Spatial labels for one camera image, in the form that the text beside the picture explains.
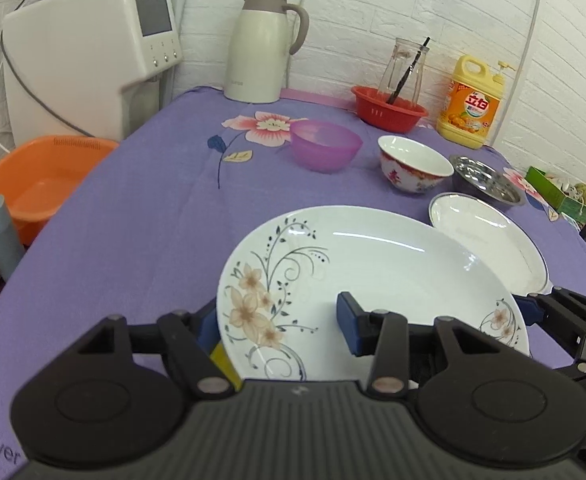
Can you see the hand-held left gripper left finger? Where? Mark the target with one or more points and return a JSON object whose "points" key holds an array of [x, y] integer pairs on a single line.
{"points": [[206, 324]]}

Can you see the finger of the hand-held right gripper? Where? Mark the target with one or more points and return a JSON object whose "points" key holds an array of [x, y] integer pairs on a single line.
{"points": [[526, 308], [584, 366]]}

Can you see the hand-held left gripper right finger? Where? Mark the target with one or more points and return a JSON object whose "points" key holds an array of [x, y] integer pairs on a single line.
{"points": [[348, 324]]}

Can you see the large white floral plate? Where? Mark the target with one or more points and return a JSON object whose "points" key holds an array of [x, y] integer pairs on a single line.
{"points": [[373, 270]]}

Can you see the yellow sponge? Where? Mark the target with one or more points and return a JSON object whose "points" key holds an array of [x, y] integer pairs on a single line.
{"points": [[223, 362]]}

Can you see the white plate with blue rim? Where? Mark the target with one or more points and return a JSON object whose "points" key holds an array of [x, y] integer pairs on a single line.
{"points": [[483, 232]]}

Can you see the green box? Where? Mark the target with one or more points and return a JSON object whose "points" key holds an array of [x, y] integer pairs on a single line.
{"points": [[555, 195]]}

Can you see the purple floral tablecloth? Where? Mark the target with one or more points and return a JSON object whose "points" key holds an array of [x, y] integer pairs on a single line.
{"points": [[148, 210]]}

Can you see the stainless steel bowl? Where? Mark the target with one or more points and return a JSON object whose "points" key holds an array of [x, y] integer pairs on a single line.
{"points": [[488, 180]]}

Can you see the white floral ceramic bowl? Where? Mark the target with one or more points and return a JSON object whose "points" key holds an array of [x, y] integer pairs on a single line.
{"points": [[413, 162]]}

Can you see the purple plastic bowl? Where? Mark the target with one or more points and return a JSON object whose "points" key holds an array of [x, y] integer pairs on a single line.
{"points": [[325, 147]]}

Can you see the yellow detergent bottle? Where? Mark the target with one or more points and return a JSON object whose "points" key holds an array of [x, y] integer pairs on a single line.
{"points": [[468, 110]]}

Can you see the red plastic basket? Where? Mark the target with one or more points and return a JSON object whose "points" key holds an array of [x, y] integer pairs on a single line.
{"points": [[393, 117]]}

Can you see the orange plastic basin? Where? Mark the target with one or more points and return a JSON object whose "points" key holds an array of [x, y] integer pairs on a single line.
{"points": [[38, 185]]}

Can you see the black straw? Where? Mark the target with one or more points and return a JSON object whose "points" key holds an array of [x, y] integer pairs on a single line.
{"points": [[407, 72]]}

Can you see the clear glass carafe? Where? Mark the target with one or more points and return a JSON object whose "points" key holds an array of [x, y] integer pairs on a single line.
{"points": [[404, 67]]}

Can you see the cream thermos jug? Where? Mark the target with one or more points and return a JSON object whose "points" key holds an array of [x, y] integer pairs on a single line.
{"points": [[255, 50]]}

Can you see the white water purifier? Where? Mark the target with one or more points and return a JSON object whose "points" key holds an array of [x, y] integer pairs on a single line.
{"points": [[78, 55]]}

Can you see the white wall pipe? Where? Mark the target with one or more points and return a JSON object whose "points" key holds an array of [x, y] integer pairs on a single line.
{"points": [[533, 25]]}

